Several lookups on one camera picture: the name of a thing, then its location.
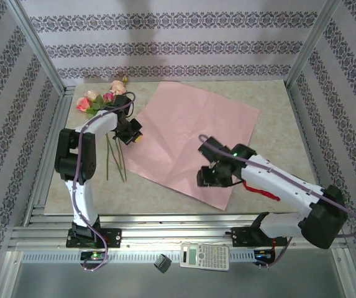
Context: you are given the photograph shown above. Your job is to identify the grey scientific calculator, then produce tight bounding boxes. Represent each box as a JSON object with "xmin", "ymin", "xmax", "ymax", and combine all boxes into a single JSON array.
[{"xmin": 180, "ymin": 243, "xmax": 230, "ymax": 273}]

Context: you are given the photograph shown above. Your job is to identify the right controller board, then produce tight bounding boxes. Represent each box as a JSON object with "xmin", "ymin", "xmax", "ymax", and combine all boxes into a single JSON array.
[{"xmin": 253, "ymin": 250, "xmax": 276, "ymax": 263}]

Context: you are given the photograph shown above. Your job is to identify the aluminium right frame post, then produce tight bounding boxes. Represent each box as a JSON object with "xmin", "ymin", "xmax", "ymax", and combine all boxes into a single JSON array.
[{"xmin": 285, "ymin": 0, "xmax": 343, "ymax": 89}]

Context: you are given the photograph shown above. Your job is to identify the left controller board green light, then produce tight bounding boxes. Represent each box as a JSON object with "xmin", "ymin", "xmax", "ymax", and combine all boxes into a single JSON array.
[{"xmin": 80, "ymin": 251, "xmax": 107, "ymax": 261}]

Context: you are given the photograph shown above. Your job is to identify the magenta artificial rose stem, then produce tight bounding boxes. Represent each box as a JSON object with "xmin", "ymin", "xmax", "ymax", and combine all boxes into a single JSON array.
[{"xmin": 102, "ymin": 92, "xmax": 126, "ymax": 174}]

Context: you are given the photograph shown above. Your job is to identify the pale peach artificial rose stem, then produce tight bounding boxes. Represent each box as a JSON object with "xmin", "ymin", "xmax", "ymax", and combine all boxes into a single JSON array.
[{"xmin": 84, "ymin": 89, "xmax": 126, "ymax": 183}]

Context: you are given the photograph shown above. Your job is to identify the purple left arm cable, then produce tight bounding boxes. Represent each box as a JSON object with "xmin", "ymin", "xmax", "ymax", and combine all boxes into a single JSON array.
[{"xmin": 71, "ymin": 91, "xmax": 137, "ymax": 273}]

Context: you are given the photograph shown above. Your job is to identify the peach artificial rose with bud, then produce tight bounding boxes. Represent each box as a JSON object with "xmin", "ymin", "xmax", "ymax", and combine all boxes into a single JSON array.
[{"xmin": 109, "ymin": 75, "xmax": 129, "ymax": 96}]

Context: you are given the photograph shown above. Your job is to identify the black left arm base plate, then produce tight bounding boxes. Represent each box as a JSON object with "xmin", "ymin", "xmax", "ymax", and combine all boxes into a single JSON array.
[{"xmin": 66, "ymin": 228, "xmax": 122, "ymax": 249}]

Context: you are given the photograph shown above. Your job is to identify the slotted grey cable duct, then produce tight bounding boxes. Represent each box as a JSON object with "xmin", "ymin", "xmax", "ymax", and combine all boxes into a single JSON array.
[{"xmin": 21, "ymin": 250, "xmax": 337, "ymax": 263}]

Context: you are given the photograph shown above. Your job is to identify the aluminium frame post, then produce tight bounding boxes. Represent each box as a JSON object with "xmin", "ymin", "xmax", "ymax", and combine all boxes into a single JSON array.
[
  {"xmin": 5, "ymin": 0, "xmax": 66, "ymax": 96},
  {"xmin": 285, "ymin": 0, "xmax": 343, "ymax": 89}
]

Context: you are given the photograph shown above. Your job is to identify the pink and purple wrapping paper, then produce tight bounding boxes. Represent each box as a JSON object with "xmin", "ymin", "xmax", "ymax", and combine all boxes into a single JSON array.
[{"xmin": 111, "ymin": 81, "xmax": 261, "ymax": 212}]

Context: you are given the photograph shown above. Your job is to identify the grey sheet metal panel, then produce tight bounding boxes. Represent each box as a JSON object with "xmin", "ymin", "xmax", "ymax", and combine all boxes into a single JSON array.
[{"xmin": 9, "ymin": 262, "xmax": 348, "ymax": 298}]

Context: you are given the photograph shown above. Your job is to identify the aluminium left frame post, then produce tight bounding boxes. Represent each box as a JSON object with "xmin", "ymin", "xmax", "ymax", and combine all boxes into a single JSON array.
[{"xmin": 5, "ymin": 0, "xmax": 66, "ymax": 96}]

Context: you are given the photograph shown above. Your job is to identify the aluminium front frame rail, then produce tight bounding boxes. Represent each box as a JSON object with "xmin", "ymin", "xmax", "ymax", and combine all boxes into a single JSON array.
[{"xmin": 8, "ymin": 212, "xmax": 349, "ymax": 251}]

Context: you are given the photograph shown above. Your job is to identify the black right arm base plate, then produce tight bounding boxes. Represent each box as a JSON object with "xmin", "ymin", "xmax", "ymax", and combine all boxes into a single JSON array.
[{"xmin": 230, "ymin": 226, "xmax": 292, "ymax": 248}]

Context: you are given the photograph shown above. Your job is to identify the red ribbon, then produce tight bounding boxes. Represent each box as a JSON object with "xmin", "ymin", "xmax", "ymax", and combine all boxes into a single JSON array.
[{"xmin": 242, "ymin": 182, "xmax": 281, "ymax": 202}]

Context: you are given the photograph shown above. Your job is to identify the aluminium right side rail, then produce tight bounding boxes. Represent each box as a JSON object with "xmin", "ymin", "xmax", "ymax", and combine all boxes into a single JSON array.
[{"xmin": 288, "ymin": 83, "xmax": 332, "ymax": 223}]

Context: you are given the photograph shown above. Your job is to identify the aluminium left side rail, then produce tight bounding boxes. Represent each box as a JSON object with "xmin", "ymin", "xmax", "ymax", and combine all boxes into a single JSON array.
[{"xmin": 24, "ymin": 88, "xmax": 76, "ymax": 226}]

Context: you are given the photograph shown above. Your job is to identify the small black ribbed plastic part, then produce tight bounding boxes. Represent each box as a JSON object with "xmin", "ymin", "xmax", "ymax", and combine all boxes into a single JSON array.
[{"xmin": 153, "ymin": 253, "xmax": 172, "ymax": 274}]

